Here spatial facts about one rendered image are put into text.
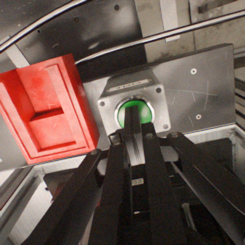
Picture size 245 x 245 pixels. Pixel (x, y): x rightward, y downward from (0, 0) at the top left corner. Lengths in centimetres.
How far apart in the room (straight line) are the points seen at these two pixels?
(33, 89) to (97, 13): 29
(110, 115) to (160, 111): 6
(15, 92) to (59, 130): 9
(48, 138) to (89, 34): 32
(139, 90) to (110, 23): 36
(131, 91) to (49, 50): 41
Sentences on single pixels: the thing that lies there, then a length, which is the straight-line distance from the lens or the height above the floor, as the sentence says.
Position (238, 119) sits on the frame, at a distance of 42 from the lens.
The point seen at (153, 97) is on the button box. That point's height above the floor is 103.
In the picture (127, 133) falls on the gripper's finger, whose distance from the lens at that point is 16.
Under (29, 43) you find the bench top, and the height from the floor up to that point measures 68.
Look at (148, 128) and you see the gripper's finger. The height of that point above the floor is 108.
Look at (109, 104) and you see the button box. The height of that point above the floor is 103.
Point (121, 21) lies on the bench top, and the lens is 56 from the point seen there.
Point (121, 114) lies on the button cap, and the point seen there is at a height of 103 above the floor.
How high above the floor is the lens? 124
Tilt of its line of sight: 66 degrees down
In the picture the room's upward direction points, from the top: 176 degrees counter-clockwise
